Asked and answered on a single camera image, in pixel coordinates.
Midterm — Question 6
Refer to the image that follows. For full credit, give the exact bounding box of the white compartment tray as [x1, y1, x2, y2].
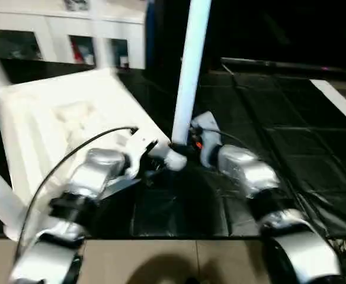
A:
[0, 68, 188, 237]

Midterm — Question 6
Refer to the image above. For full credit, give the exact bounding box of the black work mat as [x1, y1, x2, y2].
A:
[0, 56, 346, 240]

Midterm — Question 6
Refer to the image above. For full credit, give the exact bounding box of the long black bar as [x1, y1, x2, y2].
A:
[220, 57, 346, 75]

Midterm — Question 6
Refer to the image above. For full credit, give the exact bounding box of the small red bottle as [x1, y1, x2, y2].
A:
[73, 44, 84, 64]

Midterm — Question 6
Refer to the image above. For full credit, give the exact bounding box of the white glass-door cabinet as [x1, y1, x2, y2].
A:
[0, 0, 147, 70]

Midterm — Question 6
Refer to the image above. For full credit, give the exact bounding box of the silver crumpled object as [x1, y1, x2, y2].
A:
[63, 0, 91, 12]

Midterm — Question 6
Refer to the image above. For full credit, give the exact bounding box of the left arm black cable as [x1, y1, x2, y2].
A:
[16, 126, 139, 261]

